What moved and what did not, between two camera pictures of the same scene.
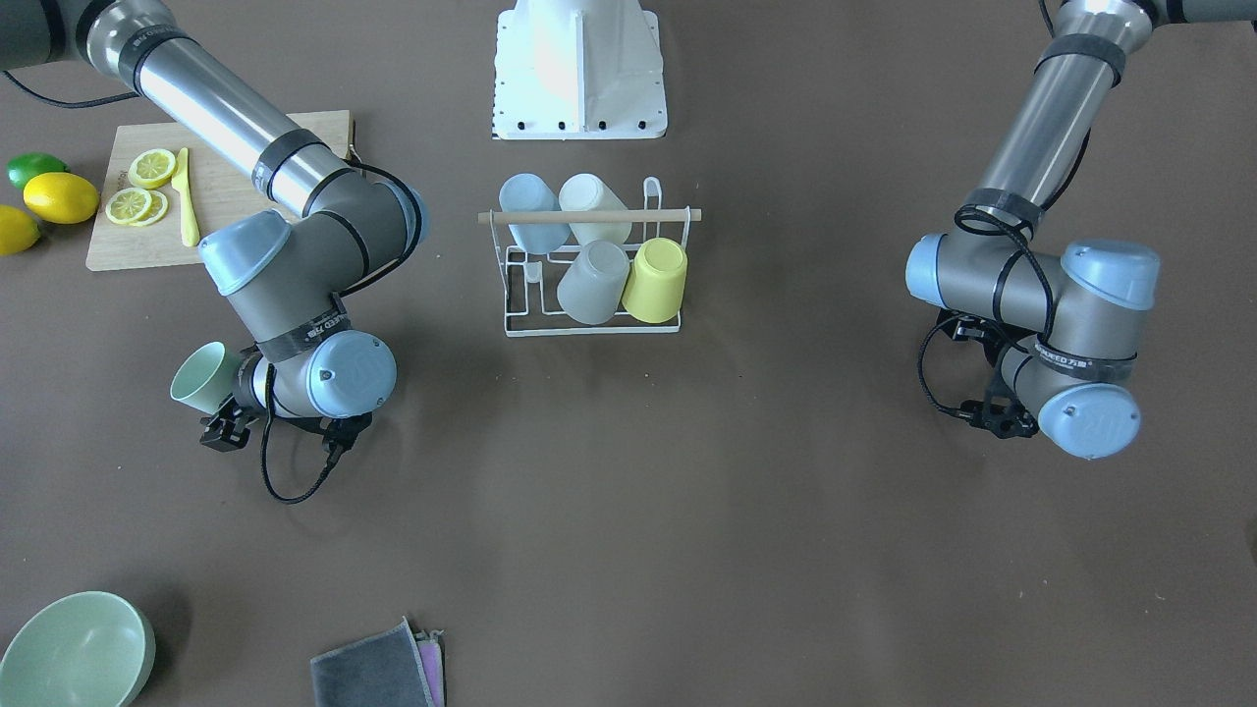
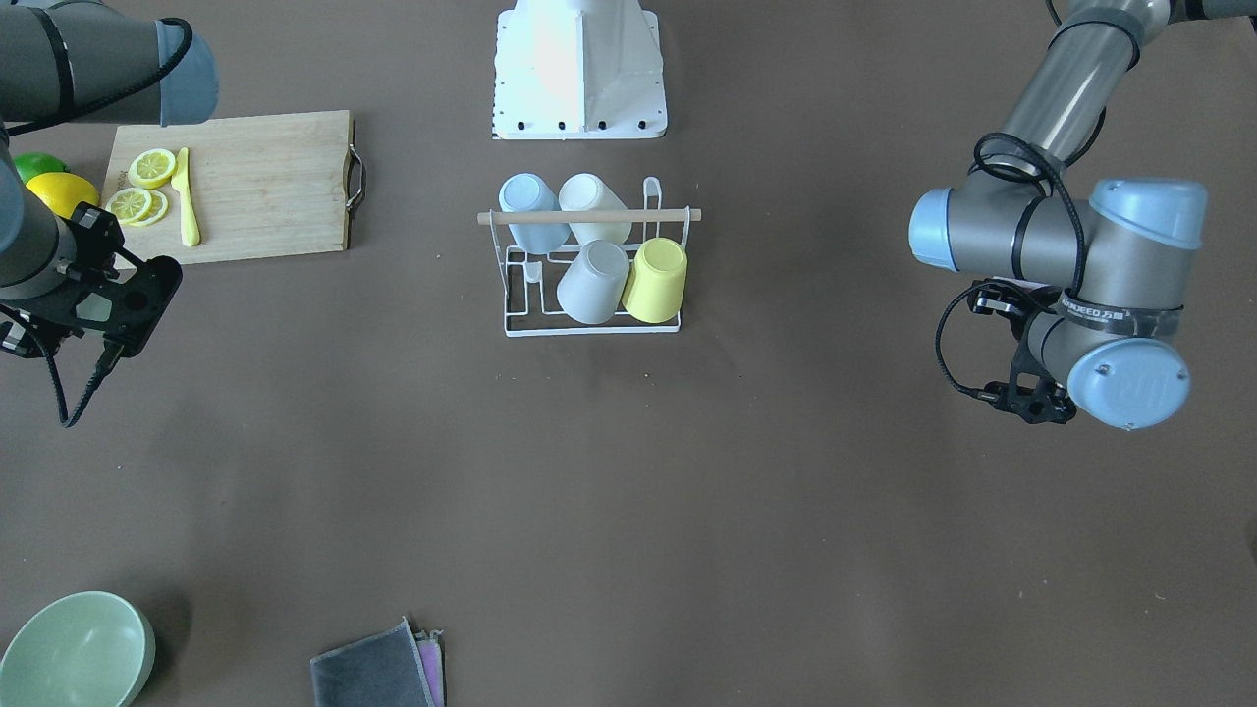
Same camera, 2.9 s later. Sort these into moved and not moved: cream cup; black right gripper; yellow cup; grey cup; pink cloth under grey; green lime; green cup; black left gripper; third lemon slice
Moved: black left gripper; black right gripper; green cup
Not moved: pink cloth under grey; third lemon slice; grey cup; cream cup; green lime; yellow cup
